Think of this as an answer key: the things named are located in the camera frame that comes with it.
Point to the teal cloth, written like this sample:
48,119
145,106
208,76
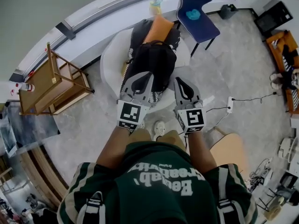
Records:
193,14

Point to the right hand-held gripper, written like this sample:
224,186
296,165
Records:
192,119

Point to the black box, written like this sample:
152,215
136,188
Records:
273,16

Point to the yellow teal packet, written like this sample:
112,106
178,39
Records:
155,7

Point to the blue chair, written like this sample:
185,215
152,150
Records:
201,29

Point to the person's green shirt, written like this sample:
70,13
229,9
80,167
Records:
158,199

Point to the black backpack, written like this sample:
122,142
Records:
154,59

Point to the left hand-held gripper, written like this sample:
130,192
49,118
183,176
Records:
129,114

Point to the dark grey bin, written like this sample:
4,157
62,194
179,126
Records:
228,11

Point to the marble print panel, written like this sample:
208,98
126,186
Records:
30,125

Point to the white beanbag chair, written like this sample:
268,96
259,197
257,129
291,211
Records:
112,55

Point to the black white striped blanket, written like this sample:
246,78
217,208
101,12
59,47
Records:
140,31

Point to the person's khaki shorts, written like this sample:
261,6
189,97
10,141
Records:
172,136

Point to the person's right white shoe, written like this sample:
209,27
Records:
160,128

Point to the person's right forearm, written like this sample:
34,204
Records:
201,153

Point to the orange cushion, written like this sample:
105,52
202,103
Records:
158,29

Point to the person's left forearm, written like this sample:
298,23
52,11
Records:
112,148

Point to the brown wooden platform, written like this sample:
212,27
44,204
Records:
44,176

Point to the white red bottle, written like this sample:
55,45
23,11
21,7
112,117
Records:
24,87

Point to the white power strip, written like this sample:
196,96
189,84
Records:
230,104

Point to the light wooden side table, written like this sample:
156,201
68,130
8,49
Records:
46,85

